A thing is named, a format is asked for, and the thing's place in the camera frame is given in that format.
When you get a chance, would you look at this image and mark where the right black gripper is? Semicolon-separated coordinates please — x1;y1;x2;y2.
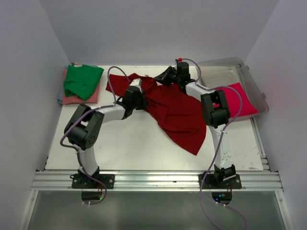
153;66;181;87

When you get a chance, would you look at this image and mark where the dark red t-shirt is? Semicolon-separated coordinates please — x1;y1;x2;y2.
109;73;206;155

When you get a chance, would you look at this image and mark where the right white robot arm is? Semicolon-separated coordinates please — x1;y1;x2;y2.
154;59;236;189

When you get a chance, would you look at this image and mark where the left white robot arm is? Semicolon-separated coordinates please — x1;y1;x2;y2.
60;84;148;188

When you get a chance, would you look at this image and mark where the clear plastic storage bin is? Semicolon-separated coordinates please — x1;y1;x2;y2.
198;57;269;120

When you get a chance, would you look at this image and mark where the green t-shirt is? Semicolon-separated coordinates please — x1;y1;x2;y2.
63;64;104;101

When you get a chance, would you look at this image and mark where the folded salmon pink t-shirt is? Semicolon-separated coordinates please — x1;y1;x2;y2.
62;68;100;105

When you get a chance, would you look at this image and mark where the folded light blue t-shirt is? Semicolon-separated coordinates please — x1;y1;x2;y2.
57;88;63;105

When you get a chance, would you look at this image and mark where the magenta folded t-shirt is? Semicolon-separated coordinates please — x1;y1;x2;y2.
217;83;259;119

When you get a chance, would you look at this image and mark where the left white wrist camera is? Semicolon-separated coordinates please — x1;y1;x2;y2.
130;78;142;90

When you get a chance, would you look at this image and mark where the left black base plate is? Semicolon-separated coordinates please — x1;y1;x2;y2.
70;173;115;189

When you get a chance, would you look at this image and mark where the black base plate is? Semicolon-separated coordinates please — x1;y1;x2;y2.
70;173;115;189
198;172;242;189

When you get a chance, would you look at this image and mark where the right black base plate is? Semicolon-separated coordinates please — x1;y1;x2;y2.
198;172;242;189

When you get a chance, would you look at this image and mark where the aluminium mounting rail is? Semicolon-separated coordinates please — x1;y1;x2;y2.
30;170;283;192

